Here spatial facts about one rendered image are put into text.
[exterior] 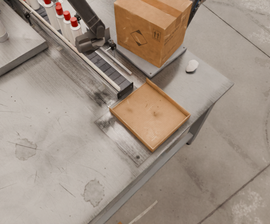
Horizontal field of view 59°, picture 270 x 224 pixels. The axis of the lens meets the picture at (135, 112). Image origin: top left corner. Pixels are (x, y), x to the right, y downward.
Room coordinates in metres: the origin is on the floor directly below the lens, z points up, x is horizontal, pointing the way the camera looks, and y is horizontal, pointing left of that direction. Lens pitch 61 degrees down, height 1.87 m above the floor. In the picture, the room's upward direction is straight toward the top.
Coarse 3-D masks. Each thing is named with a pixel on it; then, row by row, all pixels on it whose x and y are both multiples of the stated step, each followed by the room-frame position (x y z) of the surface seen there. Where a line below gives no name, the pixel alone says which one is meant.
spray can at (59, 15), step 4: (56, 8) 1.02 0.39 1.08; (60, 8) 1.02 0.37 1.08; (60, 12) 1.02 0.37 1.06; (56, 16) 1.02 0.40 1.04; (60, 16) 1.01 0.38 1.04; (60, 20) 1.01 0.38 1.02; (60, 24) 1.01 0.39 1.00; (60, 28) 1.02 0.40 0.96; (64, 28) 1.01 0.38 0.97; (64, 32) 1.01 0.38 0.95; (64, 36) 1.01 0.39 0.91; (68, 40) 1.01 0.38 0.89
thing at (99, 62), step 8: (40, 8) 1.29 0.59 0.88; (80, 56) 0.90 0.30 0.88; (88, 56) 0.90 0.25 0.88; (96, 56) 0.90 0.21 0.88; (88, 64) 0.84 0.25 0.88; (96, 64) 0.84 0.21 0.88; (104, 64) 0.84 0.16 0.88; (104, 72) 0.79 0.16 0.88; (112, 72) 0.79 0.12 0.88; (112, 80) 0.74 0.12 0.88; (120, 80) 0.74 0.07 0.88; (128, 80) 0.74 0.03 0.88; (120, 88) 0.69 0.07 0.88
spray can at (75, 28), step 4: (72, 20) 0.94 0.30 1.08; (76, 20) 0.94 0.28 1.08; (72, 24) 0.93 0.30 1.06; (76, 24) 0.94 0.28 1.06; (72, 28) 0.93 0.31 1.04; (76, 28) 0.93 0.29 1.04; (80, 28) 0.94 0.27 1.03; (72, 32) 0.93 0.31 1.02; (76, 32) 0.92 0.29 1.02; (80, 32) 0.94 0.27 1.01; (76, 36) 0.92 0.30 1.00
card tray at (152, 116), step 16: (128, 96) 0.67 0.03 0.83; (144, 96) 0.67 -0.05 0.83; (160, 96) 0.67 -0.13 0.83; (112, 112) 0.57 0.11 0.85; (128, 112) 0.58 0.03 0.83; (144, 112) 0.58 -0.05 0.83; (160, 112) 0.58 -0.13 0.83; (176, 112) 0.58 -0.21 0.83; (128, 128) 0.49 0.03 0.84; (144, 128) 0.49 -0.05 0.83; (160, 128) 0.49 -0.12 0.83; (176, 128) 0.48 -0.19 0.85; (144, 144) 0.41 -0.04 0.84; (160, 144) 0.41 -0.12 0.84
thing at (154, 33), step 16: (128, 0) 1.04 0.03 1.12; (144, 0) 1.04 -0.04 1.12; (160, 0) 1.04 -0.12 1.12; (176, 0) 1.04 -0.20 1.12; (128, 16) 0.97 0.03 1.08; (144, 16) 0.92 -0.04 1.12; (160, 16) 0.92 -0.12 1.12; (176, 16) 0.92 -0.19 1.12; (128, 32) 0.97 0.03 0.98; (144, 32) 0.91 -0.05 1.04; (160, 32) 0.85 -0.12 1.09; (176, 32) 0.94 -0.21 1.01; (128, 48) 0.97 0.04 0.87; (144, 48) 0.90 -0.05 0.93; (160, 48) 0.85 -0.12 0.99; (176, 48) 0.97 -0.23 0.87; (160, 64) 0.84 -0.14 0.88
